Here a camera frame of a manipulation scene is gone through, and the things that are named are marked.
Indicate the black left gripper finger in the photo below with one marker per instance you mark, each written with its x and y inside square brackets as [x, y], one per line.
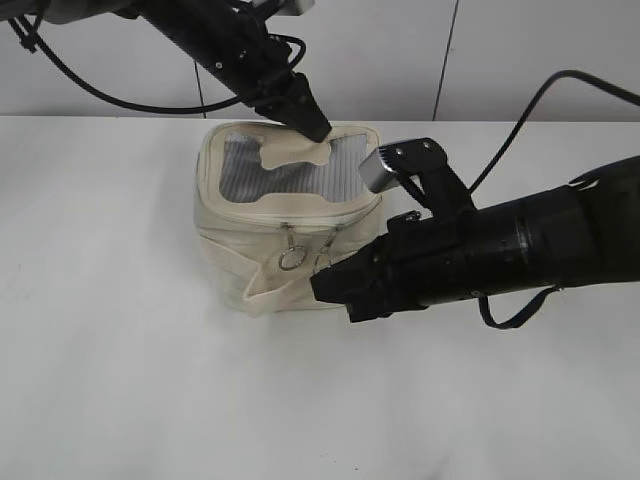
[293, 105]

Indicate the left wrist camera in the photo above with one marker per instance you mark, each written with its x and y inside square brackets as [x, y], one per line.
[268, 8]

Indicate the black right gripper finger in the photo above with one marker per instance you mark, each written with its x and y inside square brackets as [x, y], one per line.
[353, 280]
[362, 311]

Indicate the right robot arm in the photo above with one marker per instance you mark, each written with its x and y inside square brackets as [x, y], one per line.
[580, 234]

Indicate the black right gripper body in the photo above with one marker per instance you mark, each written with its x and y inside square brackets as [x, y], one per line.
[432, 261]

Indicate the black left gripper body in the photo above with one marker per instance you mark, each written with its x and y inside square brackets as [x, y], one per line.
[228, 40]

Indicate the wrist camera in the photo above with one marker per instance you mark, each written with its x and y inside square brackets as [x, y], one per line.
[420, 167]
[268, 8]

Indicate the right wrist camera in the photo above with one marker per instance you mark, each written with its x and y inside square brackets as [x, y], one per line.
[420, 167]

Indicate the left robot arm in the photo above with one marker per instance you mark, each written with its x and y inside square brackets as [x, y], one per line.
[26, 17]

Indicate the cream canvas zipper bag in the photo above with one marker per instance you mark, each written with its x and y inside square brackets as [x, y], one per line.
[271, 208]

